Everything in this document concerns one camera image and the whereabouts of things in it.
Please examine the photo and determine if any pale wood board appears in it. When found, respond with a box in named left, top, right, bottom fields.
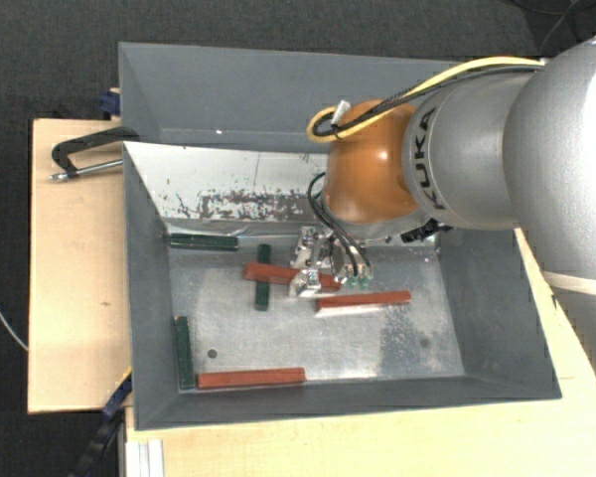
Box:
left=27, top=118, right=133, bottom=415

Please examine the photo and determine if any dark green flat block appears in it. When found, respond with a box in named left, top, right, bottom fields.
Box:
left=253, top=242, right=273, bottom=313
left=173, top=315, right=197, bottom=392
left=168, top=232, right=241, bottom=253

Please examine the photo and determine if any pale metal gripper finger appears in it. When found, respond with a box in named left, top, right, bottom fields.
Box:
left=293, top=226, right=320, bottom=269
left=288, top=267, right=324, bottom=299

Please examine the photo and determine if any black cylinder on white bracket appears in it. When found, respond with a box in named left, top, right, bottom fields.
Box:
left=399, top=219, right=454, bottom=244

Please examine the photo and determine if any grey metal bin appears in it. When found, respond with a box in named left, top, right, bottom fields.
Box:
left=117, top=41, right=563, bottom=431

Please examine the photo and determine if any red-brown flat block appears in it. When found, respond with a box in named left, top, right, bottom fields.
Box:
left=313, top=289, right=413, bottom=314
left=196, top=366, right=307, bottom=391
left=242, top=261, right=344, bottom=293

